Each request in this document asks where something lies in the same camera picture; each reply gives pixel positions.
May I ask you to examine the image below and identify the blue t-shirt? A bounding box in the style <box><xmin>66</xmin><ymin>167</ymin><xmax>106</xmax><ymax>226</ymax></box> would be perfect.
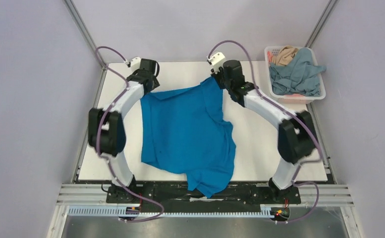
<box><xmin>141</xmin><ymin>77</ymin><xmax>236</xmax><ymax>197</ymax></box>

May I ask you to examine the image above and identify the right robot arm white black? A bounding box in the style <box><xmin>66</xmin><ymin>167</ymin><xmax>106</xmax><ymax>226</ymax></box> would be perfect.
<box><xmin>208</xmin><ymin>59</ymin><xmax>317</xmax><ymax>202</ymax></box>

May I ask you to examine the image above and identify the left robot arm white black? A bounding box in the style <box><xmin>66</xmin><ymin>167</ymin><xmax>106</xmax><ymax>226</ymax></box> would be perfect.
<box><xmin>88</xmin><ymin>57</ymin><xmax>160</xmax><ymax>202</ymax></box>

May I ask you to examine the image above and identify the beige t-shirt in basket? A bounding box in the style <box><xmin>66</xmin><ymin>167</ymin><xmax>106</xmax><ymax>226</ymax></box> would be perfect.
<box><xmin>270</xmin><ymin>46</ymin><xmax>299</xmax><ymax>66</ymax></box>

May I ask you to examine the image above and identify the white plastic laundry basket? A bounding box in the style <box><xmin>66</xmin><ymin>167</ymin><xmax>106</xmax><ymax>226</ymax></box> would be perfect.
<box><xmin>265</xmin><ymin>46</ymin><xmax>326</xmax><ymax>104</ymax></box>

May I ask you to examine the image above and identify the grey-blue t-shirt in basket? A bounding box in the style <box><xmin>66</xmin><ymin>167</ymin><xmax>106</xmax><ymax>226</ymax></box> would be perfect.
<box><xmin>269</xmin><ymin>46</ymin><xmax>327</xmax><ymax>97</ymax></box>

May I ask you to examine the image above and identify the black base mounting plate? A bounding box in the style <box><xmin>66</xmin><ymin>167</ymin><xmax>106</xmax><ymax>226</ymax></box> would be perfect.
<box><xmin>102</xmin><ymin>180</ymin><xmax>301</xmax><ymax>213</ymax></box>

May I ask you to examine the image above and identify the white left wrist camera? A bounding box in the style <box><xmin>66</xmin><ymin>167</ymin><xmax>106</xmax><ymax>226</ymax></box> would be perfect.
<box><xmin>125</xmin><ymin>57</ymin><xmax>141</xmax><ymax>72</ymax></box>

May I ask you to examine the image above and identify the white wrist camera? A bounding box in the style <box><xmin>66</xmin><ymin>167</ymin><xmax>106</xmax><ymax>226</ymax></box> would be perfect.
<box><xmin>125</xmin><ymin>57</ymin><xmax>141</xmax><ymax>72</ymax></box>
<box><xmin>207</xmin><ymin>52</ymin><xmax>226</xmax><ymax>74</ymax></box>

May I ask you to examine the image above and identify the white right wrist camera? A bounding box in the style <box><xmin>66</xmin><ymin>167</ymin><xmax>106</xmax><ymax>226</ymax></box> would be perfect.
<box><xmin>207</xmin><ymin>52</ymin><xmax>226</xmax><ymax>74</ymax></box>

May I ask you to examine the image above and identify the white slotted cable duct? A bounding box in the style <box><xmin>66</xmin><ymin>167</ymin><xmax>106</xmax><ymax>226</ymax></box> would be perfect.
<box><xmin>66</xmin><ymin>205</ymin><xmax>275</xmax><ymax>218</ymax></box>

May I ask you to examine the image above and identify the aluminium frame rail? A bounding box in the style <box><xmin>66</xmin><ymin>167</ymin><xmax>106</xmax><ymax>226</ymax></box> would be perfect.
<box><xmin>56</xmin><ymin>183</ymin><xmax>354</xmax><ymax>207</ymax></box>

